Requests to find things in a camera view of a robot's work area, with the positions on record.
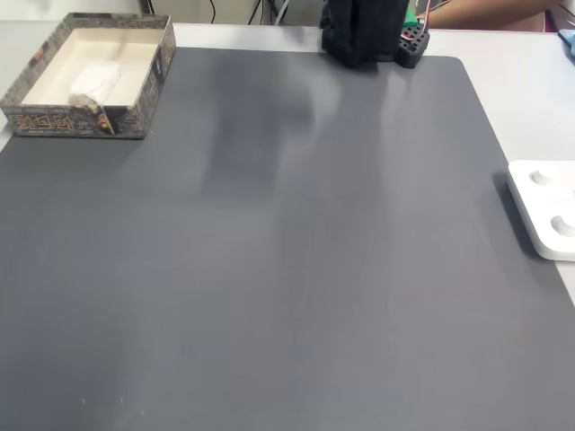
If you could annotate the white block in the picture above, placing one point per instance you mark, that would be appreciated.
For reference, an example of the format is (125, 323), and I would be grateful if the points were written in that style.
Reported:
(96, 76)

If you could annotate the patterned open cardboard box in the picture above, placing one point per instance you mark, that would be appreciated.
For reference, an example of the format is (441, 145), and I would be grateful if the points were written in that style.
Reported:
(90, 121)

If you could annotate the grey table mat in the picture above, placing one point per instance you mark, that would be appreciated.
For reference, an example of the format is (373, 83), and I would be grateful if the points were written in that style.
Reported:
(269, 269)

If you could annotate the green clamp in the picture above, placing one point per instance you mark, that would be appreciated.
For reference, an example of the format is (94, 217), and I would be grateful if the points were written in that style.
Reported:
(411, 15)

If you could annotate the white tray with round recesses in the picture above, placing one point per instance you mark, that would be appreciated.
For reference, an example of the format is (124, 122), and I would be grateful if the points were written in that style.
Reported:
(548, 206)

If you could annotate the person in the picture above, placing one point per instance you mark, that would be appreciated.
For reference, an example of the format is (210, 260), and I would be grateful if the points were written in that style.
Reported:
(494, 20)

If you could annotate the blue object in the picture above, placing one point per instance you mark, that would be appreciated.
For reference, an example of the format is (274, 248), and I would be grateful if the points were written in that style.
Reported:
(568, 42)

